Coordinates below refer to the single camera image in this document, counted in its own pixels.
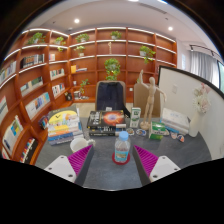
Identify tan chair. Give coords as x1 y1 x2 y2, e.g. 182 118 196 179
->
133 82 161 118

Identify white plastic mug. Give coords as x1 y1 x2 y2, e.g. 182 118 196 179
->
69 137 96 154

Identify wooden artist mannequin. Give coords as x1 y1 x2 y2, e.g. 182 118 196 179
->
138 69 168 131

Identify white vase with flowers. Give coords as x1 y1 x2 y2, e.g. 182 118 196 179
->
188 83 212 138

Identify orange wooden shelf unit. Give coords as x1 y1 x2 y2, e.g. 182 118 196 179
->
0 26 178 166

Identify clear blue-capped water bottle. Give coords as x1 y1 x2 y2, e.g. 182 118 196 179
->
114 130 132 164

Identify white partition panel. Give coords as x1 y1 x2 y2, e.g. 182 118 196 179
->
156 65 224 158

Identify green and white carton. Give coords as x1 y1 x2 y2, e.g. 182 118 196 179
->
129 107 142 129

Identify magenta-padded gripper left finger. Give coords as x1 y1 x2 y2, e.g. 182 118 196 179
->
44 144 95 187

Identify black nebula-cover book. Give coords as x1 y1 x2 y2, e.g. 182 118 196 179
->
86 109 126 131

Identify green and white tissue box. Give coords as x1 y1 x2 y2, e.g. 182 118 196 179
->
148 120 168 141

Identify thick black book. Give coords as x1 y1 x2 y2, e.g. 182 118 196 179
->
88 127 127 137

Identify dark office chair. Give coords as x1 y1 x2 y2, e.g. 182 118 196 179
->
94 80 131 118

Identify colourful book stack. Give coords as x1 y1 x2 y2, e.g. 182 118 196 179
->
46 107 84 147

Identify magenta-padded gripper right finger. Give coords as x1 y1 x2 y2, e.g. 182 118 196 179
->
133 144 183 186

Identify white paper packet stack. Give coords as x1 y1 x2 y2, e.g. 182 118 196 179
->
159 107 191 135

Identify ceiling spotlights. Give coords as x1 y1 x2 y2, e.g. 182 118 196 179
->
73 0 174 33

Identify grey window curtain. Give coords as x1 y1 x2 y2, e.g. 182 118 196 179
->
189 49 220 83

